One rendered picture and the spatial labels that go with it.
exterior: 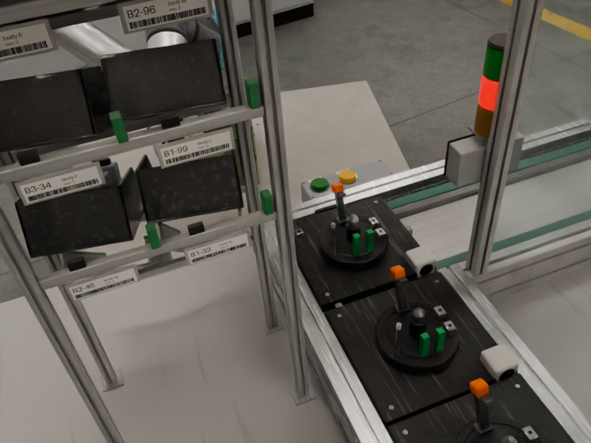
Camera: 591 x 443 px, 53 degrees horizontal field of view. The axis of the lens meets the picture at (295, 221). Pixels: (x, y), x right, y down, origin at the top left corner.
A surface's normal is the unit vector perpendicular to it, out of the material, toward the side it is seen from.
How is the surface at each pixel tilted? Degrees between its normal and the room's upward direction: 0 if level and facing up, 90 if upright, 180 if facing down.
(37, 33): 90
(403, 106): 0
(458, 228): 0
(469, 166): 90
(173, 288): 0
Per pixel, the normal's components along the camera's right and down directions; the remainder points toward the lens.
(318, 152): -0.07, -0.74
